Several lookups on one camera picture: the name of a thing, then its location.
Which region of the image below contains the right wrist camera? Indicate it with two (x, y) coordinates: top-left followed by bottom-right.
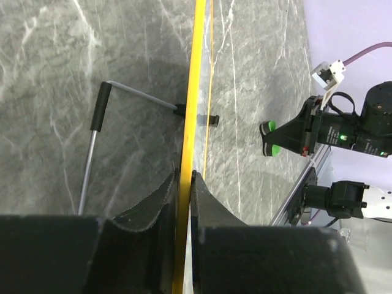
(310, 59), (346, 110)

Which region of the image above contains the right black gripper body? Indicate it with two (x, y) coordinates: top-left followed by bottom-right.
(301, 96), (358, 156)

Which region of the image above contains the yellow framed whiteboard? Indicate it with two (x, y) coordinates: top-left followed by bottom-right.
(172, 1), (214, 293)

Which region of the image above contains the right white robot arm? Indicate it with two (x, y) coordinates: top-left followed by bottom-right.
(259, 81), (391, 219)

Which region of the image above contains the wire whiteboard stand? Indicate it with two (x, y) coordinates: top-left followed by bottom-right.
(77, 80), (221, 216)

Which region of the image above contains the aluminium right rail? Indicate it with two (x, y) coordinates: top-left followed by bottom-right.
(269, 145), (331, 226)

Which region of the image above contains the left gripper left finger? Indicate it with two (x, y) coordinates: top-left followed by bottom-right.
(1, 170), (179, 293)

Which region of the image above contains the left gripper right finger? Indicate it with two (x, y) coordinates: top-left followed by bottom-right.
(190, 172), (366, 293)

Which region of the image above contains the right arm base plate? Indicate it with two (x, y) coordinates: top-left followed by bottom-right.
(286, 167), (317, 226)

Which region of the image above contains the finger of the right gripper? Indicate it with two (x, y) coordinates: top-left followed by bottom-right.
(272, 106), (308, 138)
(269, 134), (304, 154)

